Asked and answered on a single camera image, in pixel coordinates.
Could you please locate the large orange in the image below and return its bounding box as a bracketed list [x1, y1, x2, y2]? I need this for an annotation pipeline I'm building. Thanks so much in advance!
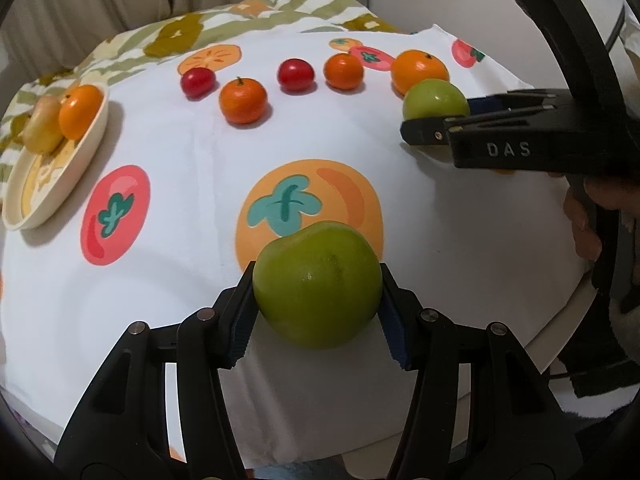
[390, 50, 450, 97]

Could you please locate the person's right hand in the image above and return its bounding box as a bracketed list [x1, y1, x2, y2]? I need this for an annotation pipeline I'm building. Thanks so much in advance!
[563, 179, 632, 262]

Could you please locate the beige curtain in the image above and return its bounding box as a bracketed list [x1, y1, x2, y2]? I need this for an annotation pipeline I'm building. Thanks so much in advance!
[0, 0, 371, 81]

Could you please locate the white fruit-print tablecloth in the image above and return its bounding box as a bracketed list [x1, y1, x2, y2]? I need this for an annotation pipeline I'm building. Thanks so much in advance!
[0, 25, 586, 466]

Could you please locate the green striped floral blanket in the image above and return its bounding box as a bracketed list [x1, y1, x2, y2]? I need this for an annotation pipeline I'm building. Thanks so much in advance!
[0, 0, 416, 196]

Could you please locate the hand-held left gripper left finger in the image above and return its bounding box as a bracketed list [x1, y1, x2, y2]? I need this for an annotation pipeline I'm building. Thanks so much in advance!
[54, 261, 261, 480]

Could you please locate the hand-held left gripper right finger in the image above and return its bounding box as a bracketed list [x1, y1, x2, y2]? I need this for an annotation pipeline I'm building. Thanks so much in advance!
[377, 262, 585, 480]

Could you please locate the small mandarin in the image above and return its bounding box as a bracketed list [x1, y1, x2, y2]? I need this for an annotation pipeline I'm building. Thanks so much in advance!
[323, 53, 364, 91]
[219, 77, 268, 125]

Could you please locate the red cherry tomato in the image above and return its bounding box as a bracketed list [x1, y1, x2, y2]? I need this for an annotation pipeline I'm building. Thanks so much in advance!
[277, 58, 315, 92]
[180, 67, 217, 99]

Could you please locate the large green apple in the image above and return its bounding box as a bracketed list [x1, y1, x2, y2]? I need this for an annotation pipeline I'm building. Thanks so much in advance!
[252, 223, 384, 350]

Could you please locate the orange with stem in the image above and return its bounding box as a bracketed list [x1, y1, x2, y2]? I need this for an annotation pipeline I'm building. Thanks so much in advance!
[58, 85, 104, 141]

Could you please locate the dark cloth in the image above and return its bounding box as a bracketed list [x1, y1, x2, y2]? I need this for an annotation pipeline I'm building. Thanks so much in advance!
[557, 305, 640, 401]

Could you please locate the yellow-red apple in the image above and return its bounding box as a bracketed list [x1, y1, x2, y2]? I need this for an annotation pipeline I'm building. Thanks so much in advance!
[22, 95, 66, 155]

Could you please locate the small green apple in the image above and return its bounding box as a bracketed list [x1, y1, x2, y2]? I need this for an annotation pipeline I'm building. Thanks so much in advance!
[403, 79, 472, 122]

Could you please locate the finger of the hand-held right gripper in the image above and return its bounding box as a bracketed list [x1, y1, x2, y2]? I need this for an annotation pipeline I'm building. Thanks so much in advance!
[400, 105, 557, 147]
[470, 89, 558, 115]

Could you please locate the cream ceramic bowl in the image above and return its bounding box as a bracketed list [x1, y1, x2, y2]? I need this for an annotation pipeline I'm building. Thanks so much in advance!
[1, 82, 110, 231]

